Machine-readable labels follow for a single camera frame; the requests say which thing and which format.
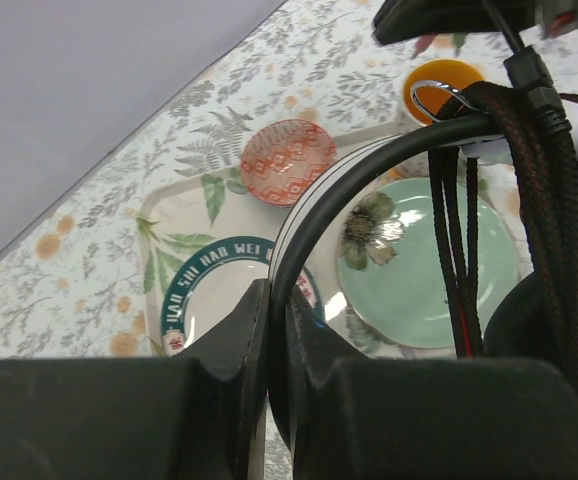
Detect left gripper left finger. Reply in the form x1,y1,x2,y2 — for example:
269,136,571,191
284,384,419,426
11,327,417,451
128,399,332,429
0,279,269,479

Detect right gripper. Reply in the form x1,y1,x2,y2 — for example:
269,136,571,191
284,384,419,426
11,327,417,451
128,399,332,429
371,0,545,46

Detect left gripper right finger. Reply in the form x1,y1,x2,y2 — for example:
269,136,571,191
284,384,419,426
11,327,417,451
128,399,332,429
286,297,578,479

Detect black headphone cable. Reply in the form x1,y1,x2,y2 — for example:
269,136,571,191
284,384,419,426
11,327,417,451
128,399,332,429
427,0,578,431

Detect black white headphones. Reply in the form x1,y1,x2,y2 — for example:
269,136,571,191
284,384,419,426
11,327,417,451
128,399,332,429
266,79,578,451

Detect white mug yellow inside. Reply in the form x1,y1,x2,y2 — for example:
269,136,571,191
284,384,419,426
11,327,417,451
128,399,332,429
401,59,485,126

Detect white plate teal rim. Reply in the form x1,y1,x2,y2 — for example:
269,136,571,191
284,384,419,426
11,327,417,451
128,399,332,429
160,235,326,359

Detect green floral plate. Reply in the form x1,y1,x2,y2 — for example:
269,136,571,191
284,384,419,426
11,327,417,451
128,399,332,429
337,178,520,349

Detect floral serving tray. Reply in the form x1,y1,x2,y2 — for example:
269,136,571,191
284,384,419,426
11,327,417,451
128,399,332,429
137,155,532,358

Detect floral tablecloth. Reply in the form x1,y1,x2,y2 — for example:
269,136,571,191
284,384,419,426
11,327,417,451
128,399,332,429
0,0,578,480

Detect red patterned bowl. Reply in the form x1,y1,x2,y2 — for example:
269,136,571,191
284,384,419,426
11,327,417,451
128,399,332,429
240,119,337,207

